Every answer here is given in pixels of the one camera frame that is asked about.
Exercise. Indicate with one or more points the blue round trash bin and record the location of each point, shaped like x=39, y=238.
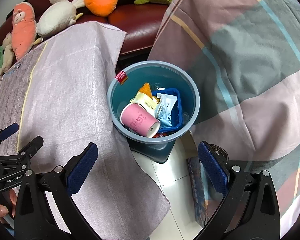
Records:
x=160, y=75

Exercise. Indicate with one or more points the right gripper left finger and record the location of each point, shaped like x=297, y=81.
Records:
x=75, y=172

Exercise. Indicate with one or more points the pink paper cup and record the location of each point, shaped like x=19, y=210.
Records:
x=135, y=117

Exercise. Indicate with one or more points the lilac woven tablecloth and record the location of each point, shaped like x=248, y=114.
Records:
x=59, y=91

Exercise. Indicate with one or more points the beige bear plush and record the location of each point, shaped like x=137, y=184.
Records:
x=8, y=55

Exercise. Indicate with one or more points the plaid pink grey blanket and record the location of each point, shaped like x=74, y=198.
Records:
x=244, y=56

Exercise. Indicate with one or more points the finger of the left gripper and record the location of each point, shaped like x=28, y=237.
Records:
x=8, y=131
x=30, y=150

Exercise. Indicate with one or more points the dark printed book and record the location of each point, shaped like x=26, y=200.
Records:
x=204, y=204

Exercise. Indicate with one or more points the orange candy wrapper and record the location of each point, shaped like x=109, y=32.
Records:
x=160, y=135

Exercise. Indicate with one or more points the silver foil wrapper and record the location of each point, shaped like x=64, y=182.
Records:
x=163, y=111

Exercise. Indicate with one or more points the blue plastic tray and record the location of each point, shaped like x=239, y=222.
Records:
x=177, y=113

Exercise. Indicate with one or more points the white duck plush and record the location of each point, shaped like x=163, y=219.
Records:
x=60, y=15

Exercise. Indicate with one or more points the person left hand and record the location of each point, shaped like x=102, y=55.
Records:
x=4, y=210

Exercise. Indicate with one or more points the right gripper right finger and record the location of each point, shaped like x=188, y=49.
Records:
x=218, y=169

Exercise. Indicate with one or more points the yellow orange snack wrapper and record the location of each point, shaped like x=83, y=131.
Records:
x=145, y=99

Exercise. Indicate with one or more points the pink carrot plush doll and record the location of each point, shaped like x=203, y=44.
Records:
x=24, y=29

